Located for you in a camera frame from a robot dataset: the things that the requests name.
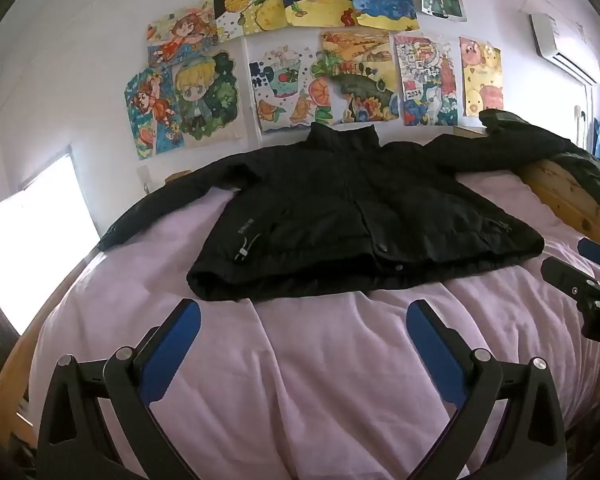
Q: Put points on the swimming girl drawing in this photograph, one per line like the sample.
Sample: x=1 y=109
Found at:
x=150 y=110

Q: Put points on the colourful city drawing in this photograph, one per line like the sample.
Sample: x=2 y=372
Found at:
x=427 y=80

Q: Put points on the black padded jacket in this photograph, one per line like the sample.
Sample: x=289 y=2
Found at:
x=340 y=210

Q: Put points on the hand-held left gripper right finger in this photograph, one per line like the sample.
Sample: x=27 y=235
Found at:
x=432 y=355

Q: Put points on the pink bed sheet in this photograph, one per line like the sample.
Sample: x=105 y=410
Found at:
x=305 y=385

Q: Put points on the yellow moon drawing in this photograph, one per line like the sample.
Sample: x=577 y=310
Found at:
x=245 y=5

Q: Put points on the small white wall fixture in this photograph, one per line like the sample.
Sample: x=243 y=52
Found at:
x=144 y=181

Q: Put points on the fruit drink drawing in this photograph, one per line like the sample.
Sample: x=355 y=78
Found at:
x=285 y=90

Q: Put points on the pink pigs drawing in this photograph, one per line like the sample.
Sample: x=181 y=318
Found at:
x=480 y=77

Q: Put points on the orange-haired girl drawing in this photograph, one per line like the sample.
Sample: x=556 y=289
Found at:
x=185 y=35

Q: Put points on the wooden bed frame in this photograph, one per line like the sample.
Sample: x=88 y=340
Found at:
x=555 y=187

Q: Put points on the white air conditioner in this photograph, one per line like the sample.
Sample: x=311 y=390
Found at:
x=555 y=40

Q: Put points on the bright window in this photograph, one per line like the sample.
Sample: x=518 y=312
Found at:
x=35 y=240

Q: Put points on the dark green jacket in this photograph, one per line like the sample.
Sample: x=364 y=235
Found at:
x=540 y=137

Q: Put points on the turtle landscape drawing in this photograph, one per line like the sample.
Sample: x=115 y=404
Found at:
x=360 y=80

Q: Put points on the blond-haired child drawing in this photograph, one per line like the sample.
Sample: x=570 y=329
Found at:
x=205 y=95

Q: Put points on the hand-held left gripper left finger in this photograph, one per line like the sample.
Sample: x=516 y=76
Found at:
x=172 y=350

